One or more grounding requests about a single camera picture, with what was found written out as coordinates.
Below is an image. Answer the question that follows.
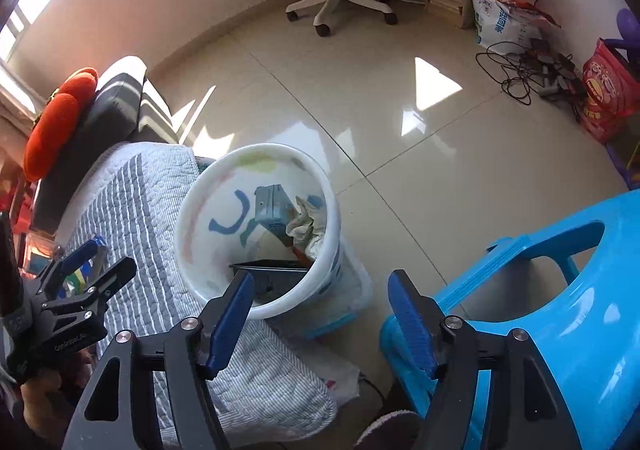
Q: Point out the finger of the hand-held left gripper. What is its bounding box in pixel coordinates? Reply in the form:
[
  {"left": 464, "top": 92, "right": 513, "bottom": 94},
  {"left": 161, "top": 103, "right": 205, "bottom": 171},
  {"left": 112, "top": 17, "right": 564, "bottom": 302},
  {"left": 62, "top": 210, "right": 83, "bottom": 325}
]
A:
[
  {"left": 36, "top": 237, "right": 101, "bottom": 301},
  {"left": 44, "top": 257, "right": 138, "bottom": 317}
]

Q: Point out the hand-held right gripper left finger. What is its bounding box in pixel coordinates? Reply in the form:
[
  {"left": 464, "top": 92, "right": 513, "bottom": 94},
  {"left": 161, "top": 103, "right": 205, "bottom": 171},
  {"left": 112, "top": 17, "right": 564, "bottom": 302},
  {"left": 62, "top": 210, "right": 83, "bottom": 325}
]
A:
[{"left": 62, "top": 271, "right": 256, "bottom": 450}]

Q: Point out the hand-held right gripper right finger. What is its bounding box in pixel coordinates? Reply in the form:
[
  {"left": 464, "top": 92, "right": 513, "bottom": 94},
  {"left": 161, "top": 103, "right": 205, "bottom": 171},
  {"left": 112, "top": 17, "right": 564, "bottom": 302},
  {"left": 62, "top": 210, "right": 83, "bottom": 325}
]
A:
[{"left": 387, "top": 270, "right": 583, "bottom": 450}]

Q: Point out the colourful striped packet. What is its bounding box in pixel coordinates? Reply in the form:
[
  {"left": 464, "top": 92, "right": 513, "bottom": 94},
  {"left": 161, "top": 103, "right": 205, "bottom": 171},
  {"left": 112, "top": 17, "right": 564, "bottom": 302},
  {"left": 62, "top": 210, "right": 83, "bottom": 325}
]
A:
[{"left": 60, "top": 237, "right": 108, "bottom": 298}]

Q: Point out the white bucket with colourful print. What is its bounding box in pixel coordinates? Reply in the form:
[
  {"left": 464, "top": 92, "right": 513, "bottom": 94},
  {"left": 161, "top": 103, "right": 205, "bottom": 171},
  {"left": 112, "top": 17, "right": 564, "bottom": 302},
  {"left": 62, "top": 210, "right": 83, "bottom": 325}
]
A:
[{"left": 173, "top": 143, "right": 343, "bottom": 321}]

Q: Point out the person's left hand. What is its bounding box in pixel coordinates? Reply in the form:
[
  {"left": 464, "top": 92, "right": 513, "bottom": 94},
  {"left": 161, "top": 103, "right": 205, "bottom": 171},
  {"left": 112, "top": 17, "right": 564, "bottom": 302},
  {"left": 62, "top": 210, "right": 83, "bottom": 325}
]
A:
[{"left": 20, "top": 352, "right": 95, "bottom": 436}]

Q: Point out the clear jar with teal label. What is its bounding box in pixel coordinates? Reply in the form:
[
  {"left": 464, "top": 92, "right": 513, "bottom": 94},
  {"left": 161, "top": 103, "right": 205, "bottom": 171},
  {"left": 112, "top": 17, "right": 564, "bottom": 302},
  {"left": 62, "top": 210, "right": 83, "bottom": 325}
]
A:
[{"left": 22, "top": 230, "right": 63, "bottom": 277}]

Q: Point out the clear plastic storage box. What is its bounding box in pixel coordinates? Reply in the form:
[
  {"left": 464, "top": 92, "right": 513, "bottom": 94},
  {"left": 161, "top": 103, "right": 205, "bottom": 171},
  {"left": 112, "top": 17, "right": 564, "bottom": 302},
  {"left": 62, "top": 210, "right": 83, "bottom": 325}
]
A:
[{"left": 270, "top": 235, "right": 373, "bottom": 341}]

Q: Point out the grey striped quilted blanket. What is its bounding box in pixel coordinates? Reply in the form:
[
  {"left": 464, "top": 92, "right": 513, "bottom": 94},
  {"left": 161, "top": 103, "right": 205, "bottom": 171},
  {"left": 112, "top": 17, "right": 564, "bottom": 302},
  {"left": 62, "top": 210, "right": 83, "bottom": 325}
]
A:
[{"left": 55, "top": 142, "right": 338, "bottom": 448}]

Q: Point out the red packet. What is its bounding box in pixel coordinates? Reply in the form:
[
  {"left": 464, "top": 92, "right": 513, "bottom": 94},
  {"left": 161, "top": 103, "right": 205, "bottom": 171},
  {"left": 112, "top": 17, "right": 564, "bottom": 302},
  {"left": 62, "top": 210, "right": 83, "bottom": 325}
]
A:
[{"left": 287, "top": 242, "right": 314, "bottom": 265}]

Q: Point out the grey cardboard box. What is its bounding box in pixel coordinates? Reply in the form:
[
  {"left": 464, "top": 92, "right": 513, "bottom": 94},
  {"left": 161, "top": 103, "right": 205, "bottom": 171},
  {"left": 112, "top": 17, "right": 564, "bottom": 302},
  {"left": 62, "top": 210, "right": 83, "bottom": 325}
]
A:
[{"left": 254, "top": 185, "right": 296, "bottom": 235}]

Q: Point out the crumpled cream paper towel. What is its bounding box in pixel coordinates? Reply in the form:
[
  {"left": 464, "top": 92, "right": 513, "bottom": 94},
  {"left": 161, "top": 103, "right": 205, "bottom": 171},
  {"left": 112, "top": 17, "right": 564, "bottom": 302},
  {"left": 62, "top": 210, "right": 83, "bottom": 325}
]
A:
[{"left": 285, "top": 196, "right": 328, "bottom": 261}]

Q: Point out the orange plush pillow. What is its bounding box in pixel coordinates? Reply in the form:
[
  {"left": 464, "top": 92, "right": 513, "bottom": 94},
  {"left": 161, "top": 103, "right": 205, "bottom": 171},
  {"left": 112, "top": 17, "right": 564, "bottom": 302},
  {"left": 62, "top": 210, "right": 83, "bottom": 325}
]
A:
[{"left": 23, "top": 67, "right": 99, "bottom": 182}]

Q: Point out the blue plastic stool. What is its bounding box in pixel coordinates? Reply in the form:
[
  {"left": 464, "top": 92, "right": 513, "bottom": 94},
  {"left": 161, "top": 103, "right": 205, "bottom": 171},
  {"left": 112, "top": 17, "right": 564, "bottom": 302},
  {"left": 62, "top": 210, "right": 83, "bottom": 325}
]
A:
[{"left": 379, "top": 190, "right": 640, "bottom": 450}]

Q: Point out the red snack bag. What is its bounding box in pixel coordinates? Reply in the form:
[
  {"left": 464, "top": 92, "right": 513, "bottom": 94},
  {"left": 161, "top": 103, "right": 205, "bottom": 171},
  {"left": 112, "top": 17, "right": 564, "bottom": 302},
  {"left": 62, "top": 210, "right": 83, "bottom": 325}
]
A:
[{"left": 580, "top": 38, "right": 640, "bottom": 145}]

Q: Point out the white printed bag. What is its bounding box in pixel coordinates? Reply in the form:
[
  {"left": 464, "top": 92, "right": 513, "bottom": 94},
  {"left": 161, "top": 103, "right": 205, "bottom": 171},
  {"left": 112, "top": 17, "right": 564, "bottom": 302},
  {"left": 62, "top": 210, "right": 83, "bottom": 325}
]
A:
[{"left": 472, "top": 0, "right": 556, "bottom": 50}]

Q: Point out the purple balloon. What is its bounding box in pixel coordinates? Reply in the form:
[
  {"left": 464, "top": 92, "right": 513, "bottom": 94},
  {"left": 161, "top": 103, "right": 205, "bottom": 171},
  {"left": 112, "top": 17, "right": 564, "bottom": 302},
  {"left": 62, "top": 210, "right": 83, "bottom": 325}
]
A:
[{"left": 616, "top": 8, "right": 640, "bottom": 50}]

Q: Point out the black cable tangle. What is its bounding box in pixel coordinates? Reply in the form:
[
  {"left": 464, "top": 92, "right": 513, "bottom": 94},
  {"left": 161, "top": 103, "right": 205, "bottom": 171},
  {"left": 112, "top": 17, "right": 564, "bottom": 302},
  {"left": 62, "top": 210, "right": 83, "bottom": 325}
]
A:
[{"left": 475, "top": 37, "right": 587, "bottom": 105}]

